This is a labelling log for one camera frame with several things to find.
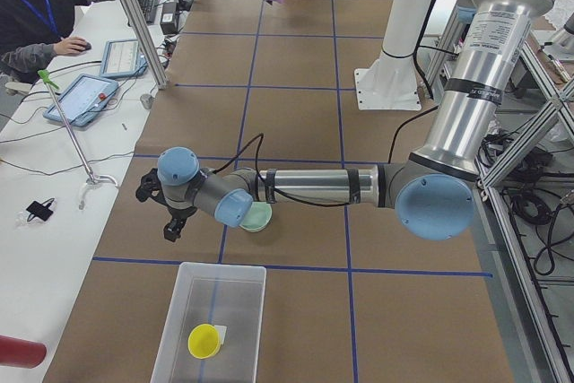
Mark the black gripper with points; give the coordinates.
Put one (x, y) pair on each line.
(178, 213)

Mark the mint green bowl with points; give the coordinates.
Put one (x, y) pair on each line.
(257, 217)

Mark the yellow plastic cup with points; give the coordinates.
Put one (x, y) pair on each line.
(204, 341)

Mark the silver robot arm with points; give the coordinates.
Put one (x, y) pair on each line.
(431, 192)

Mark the metal stand with green clip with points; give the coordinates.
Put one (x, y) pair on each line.
(93, 180)

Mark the black small device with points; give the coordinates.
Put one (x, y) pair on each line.
(40, 211)

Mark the blue teach pendant near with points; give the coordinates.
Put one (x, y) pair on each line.
(85, 98)

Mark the blue teach pendant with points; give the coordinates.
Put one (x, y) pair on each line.
(122, 58)
(85, 98)

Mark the blue teach pendant far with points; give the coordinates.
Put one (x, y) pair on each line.
(122, 58)

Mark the black computer mouse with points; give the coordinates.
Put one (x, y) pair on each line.
(84, 47)

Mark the red cylinder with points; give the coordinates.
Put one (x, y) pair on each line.
(20, 353)

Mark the black power adapter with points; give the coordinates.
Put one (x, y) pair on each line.
(169, 18)

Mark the black keyboard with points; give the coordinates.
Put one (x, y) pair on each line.
(148, 8)

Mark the seated person in black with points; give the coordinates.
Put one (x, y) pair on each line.
(34, 32)

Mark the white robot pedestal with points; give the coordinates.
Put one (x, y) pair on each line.
(390, 82)

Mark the aluminium frame post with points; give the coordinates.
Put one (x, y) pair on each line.
(147, 46)

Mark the aluminium frame truss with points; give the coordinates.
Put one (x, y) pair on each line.
(527, 194)

